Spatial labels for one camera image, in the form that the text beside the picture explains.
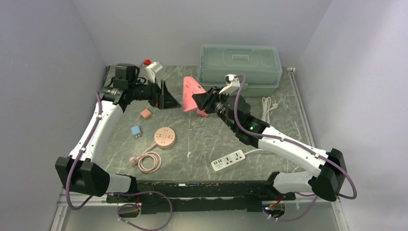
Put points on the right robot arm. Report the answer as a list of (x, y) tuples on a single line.
[(324, 171)]

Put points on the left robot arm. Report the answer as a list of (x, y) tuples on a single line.
[(79, 171)]

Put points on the pink plug adapter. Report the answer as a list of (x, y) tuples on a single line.
[(202, 113)]

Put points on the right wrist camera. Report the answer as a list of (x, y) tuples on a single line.
[(232, 84)]

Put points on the orange charger cube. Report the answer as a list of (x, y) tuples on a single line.
[(145, 114)]

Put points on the white power strip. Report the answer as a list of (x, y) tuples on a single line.
[(228, 160)]

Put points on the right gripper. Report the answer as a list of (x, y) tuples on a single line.
[(205, 101)]

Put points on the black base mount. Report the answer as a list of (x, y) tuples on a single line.
[(191, 196)]

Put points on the aluminium rail frame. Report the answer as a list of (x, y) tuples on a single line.
[(322, 177)]

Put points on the round pink socket hub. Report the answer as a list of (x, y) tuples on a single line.
[(165, 137)]

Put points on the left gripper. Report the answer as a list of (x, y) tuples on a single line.
[(161, 97)]

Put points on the pink triangular socket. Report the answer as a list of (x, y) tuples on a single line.
[(190, 87)]

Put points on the green plastic storage box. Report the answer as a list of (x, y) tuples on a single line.
[(260, 64)]

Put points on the blue charger cube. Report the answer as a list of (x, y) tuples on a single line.
[(136, 132)]

